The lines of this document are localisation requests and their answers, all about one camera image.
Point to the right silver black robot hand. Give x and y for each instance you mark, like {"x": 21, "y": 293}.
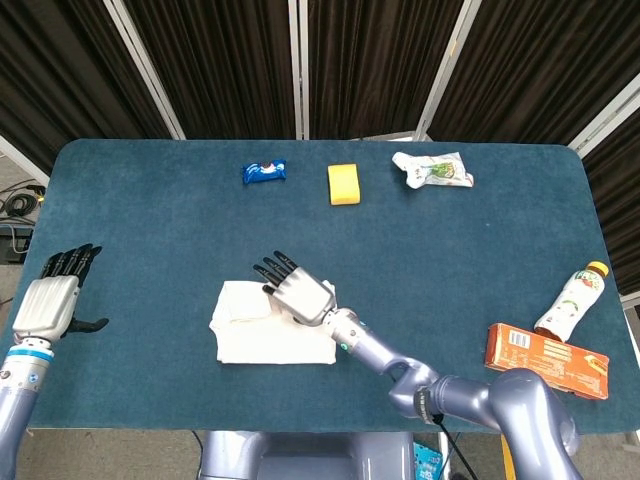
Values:
{"x": 302, "y": 297}

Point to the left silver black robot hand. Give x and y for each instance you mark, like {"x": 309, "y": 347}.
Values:
{"x": 47, "y": 305}

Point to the white T-shirt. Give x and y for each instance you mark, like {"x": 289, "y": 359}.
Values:
{"x": 260, "y": 340}

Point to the black floor power box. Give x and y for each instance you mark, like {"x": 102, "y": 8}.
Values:
{"x": 12, "y": 245}

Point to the yellow sponge block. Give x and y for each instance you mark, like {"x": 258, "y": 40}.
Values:
{"x": 344, "y": 186}

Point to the blue snack packet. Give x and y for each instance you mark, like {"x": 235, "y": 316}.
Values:
{"x": 264, "y": 172}

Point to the grey-blue robot torso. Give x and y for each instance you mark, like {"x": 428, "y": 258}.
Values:
{"x": 310, "y": 460}

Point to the crumpled white green packet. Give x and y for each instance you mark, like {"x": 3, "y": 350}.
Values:
{"x": 430, "y": 171}

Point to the blue printed carton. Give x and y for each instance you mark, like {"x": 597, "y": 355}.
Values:
{"x": 427, "y": 462}

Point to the white table leg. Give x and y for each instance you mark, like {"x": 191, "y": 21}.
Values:
{"x": 443, "y": 457}

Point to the black partition screen panel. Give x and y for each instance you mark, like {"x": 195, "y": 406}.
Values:
{"x": 60, "y": 75}
{"x": 540, "y": 65}
{"x": 620, "y": 200}
{"x": 225, "y": 65}
{"x": 375, "y": 65}

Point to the orange cardboard box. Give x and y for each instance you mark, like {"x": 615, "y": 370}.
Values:
{"x": 550, "y": 355}

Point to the white drink bottle yellow cap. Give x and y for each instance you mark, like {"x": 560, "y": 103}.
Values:
{"x": 575, "y": 300}

